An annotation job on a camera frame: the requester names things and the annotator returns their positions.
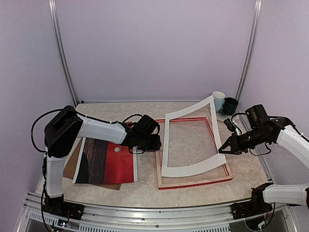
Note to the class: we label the left aluminium corner post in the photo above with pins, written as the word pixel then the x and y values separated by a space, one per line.
pixel 61 51

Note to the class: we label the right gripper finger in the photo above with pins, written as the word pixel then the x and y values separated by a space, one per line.
pixel 230 144
pixel 230 152

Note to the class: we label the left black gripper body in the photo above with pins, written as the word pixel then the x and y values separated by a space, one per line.
pixel 146 144

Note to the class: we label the wooden red picture frame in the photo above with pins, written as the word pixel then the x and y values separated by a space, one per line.
pixel 218 175

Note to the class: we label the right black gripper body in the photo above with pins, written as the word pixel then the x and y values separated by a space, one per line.
pixel 256 139

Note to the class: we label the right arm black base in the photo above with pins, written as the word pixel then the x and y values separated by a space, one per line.
pixel 255 206

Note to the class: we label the right aluminium corner post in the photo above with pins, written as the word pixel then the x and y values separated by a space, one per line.
pixel 250 48

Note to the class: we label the light blue mug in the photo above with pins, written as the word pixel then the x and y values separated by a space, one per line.
pixel 219 99

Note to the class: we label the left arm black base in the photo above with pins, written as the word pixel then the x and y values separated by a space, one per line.
pixel 57 206

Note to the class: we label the aluminium front rail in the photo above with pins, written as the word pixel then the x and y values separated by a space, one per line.
pixel 206 218

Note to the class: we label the clear glass sheet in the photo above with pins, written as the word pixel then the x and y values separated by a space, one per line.
pixel 190 141

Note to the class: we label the white mat board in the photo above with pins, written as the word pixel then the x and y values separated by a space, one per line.
pixel 197 168

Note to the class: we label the red black photo print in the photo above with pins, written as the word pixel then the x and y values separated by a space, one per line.
pixel 105 163

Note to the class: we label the white coaster plate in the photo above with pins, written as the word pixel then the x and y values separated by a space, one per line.
pixel 222 118

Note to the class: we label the brown backing board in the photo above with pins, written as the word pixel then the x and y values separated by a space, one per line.
pixel 70 167

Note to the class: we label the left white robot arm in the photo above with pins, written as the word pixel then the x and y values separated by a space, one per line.
pixel 68 124

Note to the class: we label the dark green mug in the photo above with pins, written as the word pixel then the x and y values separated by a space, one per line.
pixel 230 106

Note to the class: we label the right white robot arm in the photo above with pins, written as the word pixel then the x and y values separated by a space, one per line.
pixel 280 131

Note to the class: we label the aluminium corner post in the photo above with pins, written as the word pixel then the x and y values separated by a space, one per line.
pixel 61 51
pixel 250 48

